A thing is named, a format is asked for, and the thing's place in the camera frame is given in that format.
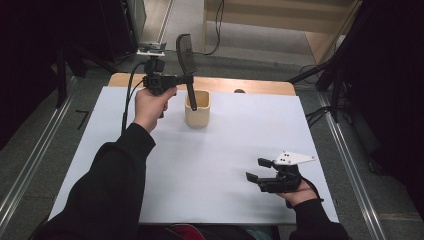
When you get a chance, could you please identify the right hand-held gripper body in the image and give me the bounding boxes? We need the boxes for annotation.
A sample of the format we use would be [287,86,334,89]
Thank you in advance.
[258,150,316,194]

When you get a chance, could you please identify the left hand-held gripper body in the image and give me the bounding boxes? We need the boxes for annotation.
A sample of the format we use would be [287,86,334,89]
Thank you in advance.
[136,41,178,98]

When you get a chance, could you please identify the black spatula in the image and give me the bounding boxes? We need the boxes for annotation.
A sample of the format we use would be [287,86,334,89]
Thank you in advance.
[175,33,198,112]

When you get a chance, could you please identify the beige cup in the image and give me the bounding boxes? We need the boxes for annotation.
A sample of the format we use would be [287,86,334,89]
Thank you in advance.
[184,89,212,128]

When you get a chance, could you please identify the person's right hand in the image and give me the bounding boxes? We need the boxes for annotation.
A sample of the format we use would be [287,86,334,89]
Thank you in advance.
[276,180,319,208]

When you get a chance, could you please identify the person's left hand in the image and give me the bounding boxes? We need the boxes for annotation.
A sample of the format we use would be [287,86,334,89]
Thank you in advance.
[133,87,178,134]

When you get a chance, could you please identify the white table sheet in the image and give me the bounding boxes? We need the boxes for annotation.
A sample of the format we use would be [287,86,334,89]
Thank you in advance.
[49,86,339,225]

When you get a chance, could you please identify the black cabinet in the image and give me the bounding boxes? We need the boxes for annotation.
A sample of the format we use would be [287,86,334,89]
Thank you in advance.
[99,0,148,64]

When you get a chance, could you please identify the red cloth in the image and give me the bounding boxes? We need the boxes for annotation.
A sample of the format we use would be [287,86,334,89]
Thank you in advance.
[171,223,206,240]

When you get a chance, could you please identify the black metal stand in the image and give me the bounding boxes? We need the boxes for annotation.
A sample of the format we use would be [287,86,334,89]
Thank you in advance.
[54,43,118,109]
[288,54,348,124]

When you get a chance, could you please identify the wooden shelf unit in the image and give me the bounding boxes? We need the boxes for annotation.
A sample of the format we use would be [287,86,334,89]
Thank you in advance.
[203,0,363,65]

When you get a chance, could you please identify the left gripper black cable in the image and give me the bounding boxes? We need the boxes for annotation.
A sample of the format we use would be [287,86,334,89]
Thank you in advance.
[121,61,147,134]

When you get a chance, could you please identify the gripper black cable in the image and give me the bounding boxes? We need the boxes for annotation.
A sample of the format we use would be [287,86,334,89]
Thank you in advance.
[121,61,147,134]
[299,175,325,209]

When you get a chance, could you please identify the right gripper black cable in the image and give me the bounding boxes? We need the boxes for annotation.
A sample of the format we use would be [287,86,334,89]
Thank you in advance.
[299,175,325,209]

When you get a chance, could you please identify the hanging black cable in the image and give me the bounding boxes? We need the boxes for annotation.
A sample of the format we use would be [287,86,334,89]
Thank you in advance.
[202,0,225,56]

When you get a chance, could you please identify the black floor cables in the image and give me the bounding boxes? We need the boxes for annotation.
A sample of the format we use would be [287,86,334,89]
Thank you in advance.
[304,105,334,128]

